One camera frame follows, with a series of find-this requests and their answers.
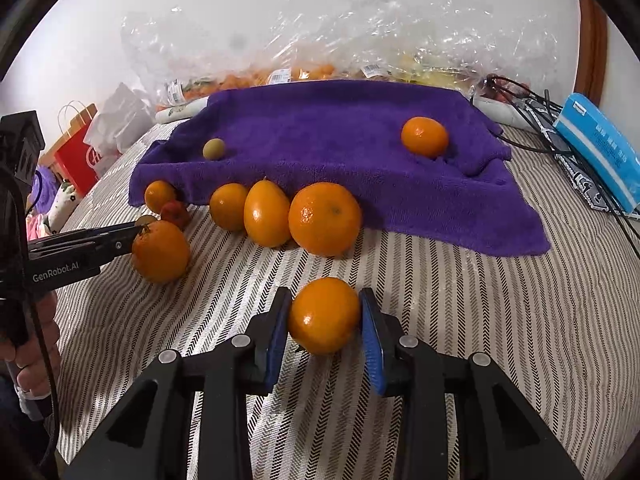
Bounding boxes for clear bag of yellow fruit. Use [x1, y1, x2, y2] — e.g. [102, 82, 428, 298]
[350, 0, 558, 98]

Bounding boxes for white plastic bag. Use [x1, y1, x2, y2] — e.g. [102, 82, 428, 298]
[82, 82, 155, 161]

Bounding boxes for pink cloth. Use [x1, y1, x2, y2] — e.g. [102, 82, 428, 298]
[25, 212, 51, 241]

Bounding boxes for person's left hand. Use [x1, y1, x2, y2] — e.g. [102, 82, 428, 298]
[0, 291, 61, 420]

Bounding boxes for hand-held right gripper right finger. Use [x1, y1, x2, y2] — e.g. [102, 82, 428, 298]
[358, 287, 586, 480]

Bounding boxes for striped bedspread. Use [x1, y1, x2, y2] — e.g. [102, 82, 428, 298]
[50, 120, 640, 480]

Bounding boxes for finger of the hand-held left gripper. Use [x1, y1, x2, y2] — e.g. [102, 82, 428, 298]
[29, 237, 136, 267]
[27, 222, 148, 254]

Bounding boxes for purple fluffy item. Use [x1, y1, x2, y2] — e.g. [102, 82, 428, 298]
[32, 165, 66, 211]

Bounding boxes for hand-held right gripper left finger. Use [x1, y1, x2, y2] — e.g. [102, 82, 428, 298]
[62, 286, 293, 480]

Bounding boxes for person's left forearm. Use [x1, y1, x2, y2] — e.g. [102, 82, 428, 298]
[0, 375, 56, 480]

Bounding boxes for large orange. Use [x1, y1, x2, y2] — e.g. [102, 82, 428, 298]
[288, 182, 363, 258]

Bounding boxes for bag of red fruit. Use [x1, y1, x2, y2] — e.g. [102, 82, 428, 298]
[477, 76, 532, 103]

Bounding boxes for clear bag of orange fruit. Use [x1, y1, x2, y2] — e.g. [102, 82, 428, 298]
[240, 0, 366, 83]
[120, 7, 251, 111]

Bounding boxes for small orange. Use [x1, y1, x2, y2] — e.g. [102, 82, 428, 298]
[144, 180, 177, 214]

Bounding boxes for grey patterned cloth bag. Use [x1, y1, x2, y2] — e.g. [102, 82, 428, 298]
[505, 95, 613, 213]

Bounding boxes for black cables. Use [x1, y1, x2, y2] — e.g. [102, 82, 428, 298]
[470, 74, 640, 261]

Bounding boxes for blue tissue pack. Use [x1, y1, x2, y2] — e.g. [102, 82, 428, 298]
[552, 92, 640, 213]

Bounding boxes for purple towel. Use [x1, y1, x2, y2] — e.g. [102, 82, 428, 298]
[127, 79, 552, 257]

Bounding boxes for oval orange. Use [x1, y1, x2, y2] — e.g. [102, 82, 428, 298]
[243, 177, 292, 248]

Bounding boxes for brown wooden frame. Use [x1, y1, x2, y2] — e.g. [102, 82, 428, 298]
[575, 0, 608, 106]

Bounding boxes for white spotted plush toy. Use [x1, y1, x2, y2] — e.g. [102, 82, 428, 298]
[45, 182, 83, 233]

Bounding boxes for red paper bag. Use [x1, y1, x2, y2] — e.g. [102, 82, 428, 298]
[39, 101, 108, 196]

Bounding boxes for round orange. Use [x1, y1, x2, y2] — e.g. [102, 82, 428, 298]
[209, 183, 249, 232]
[401, 116, 450, 159]
[287, 276, 362, 356]

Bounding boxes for orange with stem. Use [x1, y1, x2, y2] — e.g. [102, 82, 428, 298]
[131, 220, 191, 284]

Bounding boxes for small red fruit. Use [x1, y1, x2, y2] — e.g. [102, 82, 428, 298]
[160, 200, 191, 228]

